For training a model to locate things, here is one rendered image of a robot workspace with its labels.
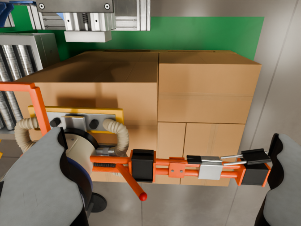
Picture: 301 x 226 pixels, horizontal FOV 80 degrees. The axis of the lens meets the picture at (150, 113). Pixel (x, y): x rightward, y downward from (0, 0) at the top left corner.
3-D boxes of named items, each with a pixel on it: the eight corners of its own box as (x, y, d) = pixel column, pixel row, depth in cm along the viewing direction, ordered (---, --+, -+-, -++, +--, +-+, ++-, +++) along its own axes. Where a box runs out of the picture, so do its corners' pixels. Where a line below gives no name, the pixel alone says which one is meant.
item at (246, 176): (232, 174, 63) (238, 185, 58) (237, 157, 59) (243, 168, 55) (256, 175, 62) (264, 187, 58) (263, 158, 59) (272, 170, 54)
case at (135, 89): (72, 119, 127) (38, 158, 92) (58, 62, 109) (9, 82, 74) (157, 120, 124) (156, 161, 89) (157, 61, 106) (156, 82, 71)
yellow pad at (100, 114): (37, 128, 70) (29, 135, 66) (30, 104, 66) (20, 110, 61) (124, 131, 69) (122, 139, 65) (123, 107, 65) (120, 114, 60)
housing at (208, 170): (195, 169, 63) (197, 180, 59) (197, 154, 60) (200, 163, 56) (215, 170, 63) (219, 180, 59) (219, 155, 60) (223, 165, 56)
